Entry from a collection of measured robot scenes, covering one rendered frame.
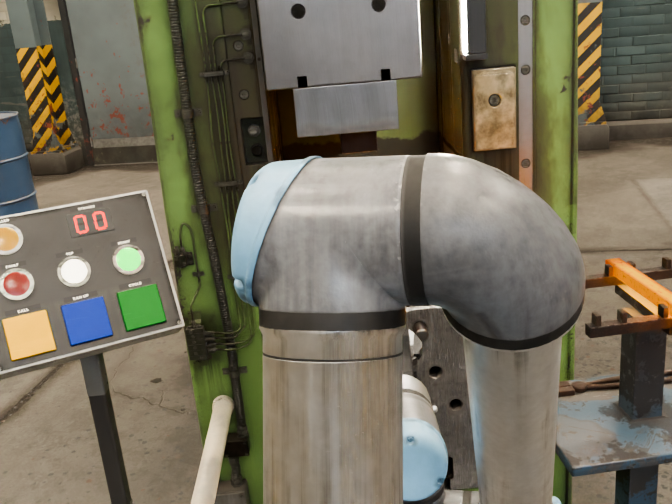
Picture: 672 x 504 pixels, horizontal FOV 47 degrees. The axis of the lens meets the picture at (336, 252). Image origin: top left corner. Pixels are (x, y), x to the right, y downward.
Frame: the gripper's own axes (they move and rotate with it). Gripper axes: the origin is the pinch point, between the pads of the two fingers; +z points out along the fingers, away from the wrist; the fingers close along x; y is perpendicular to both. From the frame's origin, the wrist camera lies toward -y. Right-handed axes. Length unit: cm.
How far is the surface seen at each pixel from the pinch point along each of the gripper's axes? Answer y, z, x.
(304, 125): -29.4, 32.9, -10.8
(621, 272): 2, 21, 48
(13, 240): -16, 17, -65
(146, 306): -1.0, 16.9, -43.0
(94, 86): 19, 683, -236
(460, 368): 23.1, 26.9, 16.9
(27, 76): 2, 657, -291
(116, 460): 35, 23, -57
